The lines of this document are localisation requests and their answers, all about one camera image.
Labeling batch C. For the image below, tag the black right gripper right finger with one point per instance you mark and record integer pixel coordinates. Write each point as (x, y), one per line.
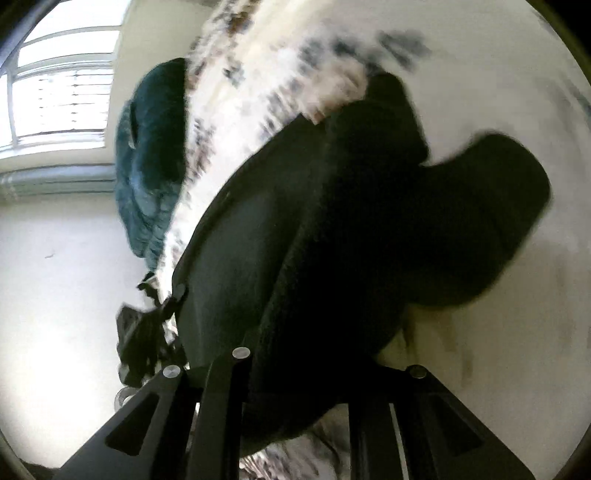
(406, 424)

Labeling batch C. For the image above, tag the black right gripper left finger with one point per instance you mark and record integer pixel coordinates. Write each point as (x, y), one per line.
(183, 424)

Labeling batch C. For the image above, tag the black small garment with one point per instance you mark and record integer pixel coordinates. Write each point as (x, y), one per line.
(322, 239)

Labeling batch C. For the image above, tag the white floral fleece blanket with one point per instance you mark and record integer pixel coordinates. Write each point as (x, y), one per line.
(518, 355)

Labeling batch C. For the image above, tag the dark teal pillow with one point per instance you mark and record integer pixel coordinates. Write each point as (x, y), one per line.
(149, 158)

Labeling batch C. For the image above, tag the window with blinds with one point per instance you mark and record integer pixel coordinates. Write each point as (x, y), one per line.
(55, 91)

